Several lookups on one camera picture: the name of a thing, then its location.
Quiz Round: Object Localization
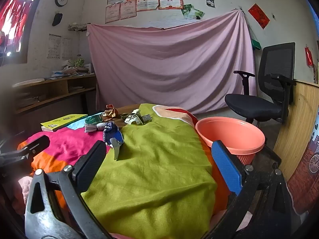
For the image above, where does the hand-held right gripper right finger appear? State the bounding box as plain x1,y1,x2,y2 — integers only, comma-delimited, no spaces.
202,140,296,239

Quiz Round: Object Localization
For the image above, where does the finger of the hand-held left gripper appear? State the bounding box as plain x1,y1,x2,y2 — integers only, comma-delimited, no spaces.
0,135,51,177

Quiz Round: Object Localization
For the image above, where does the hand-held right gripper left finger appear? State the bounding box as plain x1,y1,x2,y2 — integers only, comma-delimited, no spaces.
24,141,112,239

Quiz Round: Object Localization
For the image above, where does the grey white wrapper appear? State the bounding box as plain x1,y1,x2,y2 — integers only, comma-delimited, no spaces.
84,122,107,133

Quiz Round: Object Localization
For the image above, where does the salmon plastic waste bin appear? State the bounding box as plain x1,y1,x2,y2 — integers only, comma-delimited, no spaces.
195,117,266,166

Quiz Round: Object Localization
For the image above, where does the blue snack wrapper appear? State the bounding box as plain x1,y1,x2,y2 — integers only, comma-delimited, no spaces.
103,120,124,160

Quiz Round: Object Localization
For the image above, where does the green flat pack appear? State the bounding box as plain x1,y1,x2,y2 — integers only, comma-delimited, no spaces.
85,113,105,125

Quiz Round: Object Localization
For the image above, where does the brown paper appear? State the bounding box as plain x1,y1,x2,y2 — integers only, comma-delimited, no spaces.
103,104,120,120

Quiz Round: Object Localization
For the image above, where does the white packet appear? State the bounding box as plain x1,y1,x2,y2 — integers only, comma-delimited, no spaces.
121,109,144,125

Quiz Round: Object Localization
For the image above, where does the yellow book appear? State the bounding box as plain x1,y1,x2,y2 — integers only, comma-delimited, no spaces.
40,114,88,132

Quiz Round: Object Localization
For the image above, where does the colourful patchwork blanket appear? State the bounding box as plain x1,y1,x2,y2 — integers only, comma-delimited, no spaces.
17,103,231,239

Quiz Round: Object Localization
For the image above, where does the wooden shelf desk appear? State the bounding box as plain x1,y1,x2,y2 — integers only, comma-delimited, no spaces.
11,73,97,115

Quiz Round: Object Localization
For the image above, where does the pile of books and papers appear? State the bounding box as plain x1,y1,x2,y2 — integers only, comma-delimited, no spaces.
51,58,94,78

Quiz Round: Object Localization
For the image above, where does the black office chair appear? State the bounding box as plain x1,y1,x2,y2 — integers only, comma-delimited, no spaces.
224,42,297,166

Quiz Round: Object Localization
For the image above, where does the pink hanging sheet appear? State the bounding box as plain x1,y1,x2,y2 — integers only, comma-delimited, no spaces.
87,9,258,115

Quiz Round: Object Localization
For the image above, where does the red hanging cloth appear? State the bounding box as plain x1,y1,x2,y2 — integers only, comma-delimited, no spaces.
0,0,32,63

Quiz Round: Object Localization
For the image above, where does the black cap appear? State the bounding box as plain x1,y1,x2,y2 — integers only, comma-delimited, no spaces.
52,12,63,27

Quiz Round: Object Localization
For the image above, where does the red hanging ornament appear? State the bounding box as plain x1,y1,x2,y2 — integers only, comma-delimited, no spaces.
304,44,314,68

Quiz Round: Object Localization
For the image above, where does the printed wall sheet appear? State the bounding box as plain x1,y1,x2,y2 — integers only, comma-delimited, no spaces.
61,38,72,59
47,33,61,60

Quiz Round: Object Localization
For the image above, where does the window frame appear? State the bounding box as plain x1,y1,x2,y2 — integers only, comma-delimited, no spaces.
0,0,48,66

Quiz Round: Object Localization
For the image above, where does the wire wall rack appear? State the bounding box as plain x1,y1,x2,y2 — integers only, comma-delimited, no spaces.
68,23,88,32

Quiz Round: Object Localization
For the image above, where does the red paper wall poster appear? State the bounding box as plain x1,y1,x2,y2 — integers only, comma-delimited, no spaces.
248,3,270,29

